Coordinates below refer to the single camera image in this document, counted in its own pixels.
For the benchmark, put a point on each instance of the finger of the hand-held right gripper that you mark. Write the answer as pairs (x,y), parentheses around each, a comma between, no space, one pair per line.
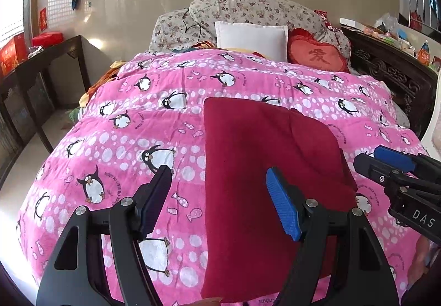
(394,158)
(370,168)

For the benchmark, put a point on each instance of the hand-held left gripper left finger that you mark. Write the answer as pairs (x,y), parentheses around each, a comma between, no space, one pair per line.
(155,202)

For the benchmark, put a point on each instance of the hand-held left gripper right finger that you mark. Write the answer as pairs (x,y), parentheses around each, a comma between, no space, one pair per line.
(282,202)

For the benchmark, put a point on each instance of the dark red garment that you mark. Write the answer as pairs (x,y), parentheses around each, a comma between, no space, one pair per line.
(248,140)

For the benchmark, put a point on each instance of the orange yellow clothes heap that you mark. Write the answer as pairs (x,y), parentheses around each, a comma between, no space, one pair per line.
(103,80)

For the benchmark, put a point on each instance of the pink penguin print blanket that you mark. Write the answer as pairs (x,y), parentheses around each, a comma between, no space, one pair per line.
(120,113)

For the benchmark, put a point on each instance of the blue snack packet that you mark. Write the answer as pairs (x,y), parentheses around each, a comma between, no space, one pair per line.
(423,53)

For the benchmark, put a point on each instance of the red heart-shaped cushion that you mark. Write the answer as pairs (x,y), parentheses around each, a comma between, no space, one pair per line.
(317,56)

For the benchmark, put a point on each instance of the clear plastic bag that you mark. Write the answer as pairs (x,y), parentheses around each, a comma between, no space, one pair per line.
(387,23)

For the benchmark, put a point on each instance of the flat white box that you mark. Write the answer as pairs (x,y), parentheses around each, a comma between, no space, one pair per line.
(351,23)

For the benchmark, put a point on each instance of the red white patterned cloth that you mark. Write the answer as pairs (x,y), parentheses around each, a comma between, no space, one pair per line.
(325,18)

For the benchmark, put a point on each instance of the white pillow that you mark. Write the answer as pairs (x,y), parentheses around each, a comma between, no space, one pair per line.
(251,39)

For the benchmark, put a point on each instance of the dark wooden side table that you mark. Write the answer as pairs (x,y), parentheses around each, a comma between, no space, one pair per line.
(62,47)

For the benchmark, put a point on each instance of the flat red box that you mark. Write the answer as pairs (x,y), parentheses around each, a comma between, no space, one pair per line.
(48,38)

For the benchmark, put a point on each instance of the floral grey quilt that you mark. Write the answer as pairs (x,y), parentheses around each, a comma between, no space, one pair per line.
(248,6)

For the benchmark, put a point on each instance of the large red gift box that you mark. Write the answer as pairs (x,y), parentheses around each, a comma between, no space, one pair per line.
(12,53)

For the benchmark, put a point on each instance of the red wall sign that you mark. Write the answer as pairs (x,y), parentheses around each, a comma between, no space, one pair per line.
(43,18)

